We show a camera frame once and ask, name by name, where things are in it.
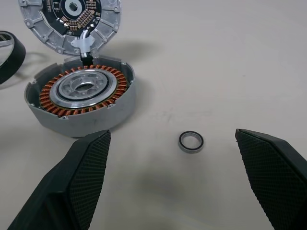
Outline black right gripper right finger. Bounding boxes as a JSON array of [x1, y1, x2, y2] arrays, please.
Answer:
[[236, 128, 307, 230]]

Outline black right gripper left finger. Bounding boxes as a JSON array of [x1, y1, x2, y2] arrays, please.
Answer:
[[7, 129, 112, 230]]

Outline small silver bearing ring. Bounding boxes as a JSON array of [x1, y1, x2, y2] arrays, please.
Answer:
[[178, 130, 205, 153]]

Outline silver motor housing copper windings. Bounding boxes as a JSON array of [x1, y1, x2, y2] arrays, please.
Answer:
[[24, 54, 137, 138]]

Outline black rotor ring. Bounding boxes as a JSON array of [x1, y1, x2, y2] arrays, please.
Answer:
[[0, 30, 26, 85]]

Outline clear tape roll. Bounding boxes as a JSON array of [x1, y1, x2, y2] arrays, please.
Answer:
[[17, 0, 120, 57]]

